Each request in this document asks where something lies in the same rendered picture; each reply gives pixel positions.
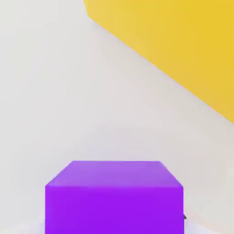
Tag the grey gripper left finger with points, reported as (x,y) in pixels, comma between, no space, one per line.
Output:
(39,228)

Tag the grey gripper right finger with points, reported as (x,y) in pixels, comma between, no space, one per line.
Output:
(188,227)

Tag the small purple cube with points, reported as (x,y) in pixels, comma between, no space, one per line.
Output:
(114,204)

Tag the large yellow box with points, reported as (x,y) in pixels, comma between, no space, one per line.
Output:
(179,36)

